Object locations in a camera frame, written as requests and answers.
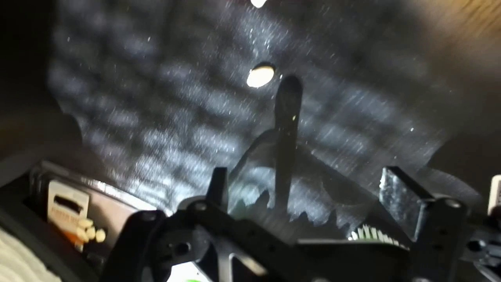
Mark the white ribbed bowl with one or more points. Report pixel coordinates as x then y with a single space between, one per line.
19 260

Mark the white cylindrical object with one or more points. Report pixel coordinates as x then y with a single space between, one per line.
495 194

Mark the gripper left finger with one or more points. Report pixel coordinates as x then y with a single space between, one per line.
156 243

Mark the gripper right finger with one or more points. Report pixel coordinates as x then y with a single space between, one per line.
438 235

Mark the small white round object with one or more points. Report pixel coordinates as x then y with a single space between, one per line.
260 75
258 2

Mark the black tablecloth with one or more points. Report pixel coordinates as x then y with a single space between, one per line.
176 129

